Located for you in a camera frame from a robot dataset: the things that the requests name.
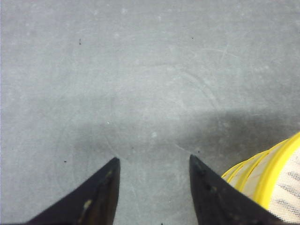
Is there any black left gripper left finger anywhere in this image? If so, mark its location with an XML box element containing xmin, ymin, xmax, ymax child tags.
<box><xmin>26</xmin><ymin>157</ymin><xmax>120</xmax><ymax>225</ymax></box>

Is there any bamboo steamer basket one bun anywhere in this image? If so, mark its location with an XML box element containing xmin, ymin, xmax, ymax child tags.
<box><xmin>222</xmin><ymin>133</ymin><xmax>300</xmax><ymax>223</ymax></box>

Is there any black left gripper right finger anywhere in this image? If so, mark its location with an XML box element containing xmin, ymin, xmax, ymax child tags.
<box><xmin>189</xmin><ymin>155</ymin><xmax>285</xmax><ymax>225</ymax></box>

